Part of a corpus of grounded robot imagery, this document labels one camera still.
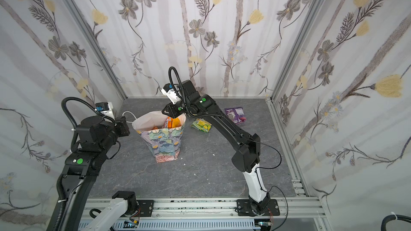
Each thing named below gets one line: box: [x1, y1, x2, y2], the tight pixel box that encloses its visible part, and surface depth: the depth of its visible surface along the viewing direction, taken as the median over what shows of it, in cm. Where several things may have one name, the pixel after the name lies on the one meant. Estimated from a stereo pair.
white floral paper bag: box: [131, 110, 187, 164], surface depth 81 cm
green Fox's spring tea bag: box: [191, 118, 212, 133], surface depth 103 cm
